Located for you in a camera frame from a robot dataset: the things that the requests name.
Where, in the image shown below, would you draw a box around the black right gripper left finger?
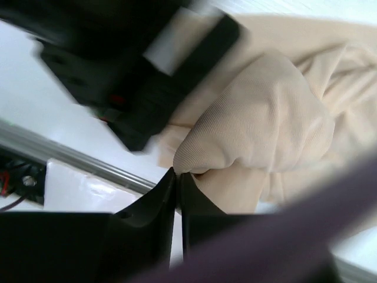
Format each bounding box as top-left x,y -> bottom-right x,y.
1,170 -> 175,282

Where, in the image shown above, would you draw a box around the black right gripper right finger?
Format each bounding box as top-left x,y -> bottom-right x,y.
178,172 -> 333,283

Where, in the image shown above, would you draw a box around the beige trousers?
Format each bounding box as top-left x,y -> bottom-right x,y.
158,15 -> 376,213

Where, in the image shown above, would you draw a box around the white front cover board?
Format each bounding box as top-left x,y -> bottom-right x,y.
44,159 -> 141,213

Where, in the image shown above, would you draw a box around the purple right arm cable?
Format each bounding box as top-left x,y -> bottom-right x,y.
123,153 -> 377,283

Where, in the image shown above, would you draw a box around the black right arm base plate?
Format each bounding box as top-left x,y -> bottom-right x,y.
1,148 -> 47,212

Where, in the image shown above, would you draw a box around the aluminium front table rail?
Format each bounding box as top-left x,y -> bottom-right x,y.
1,119 -> 156,194

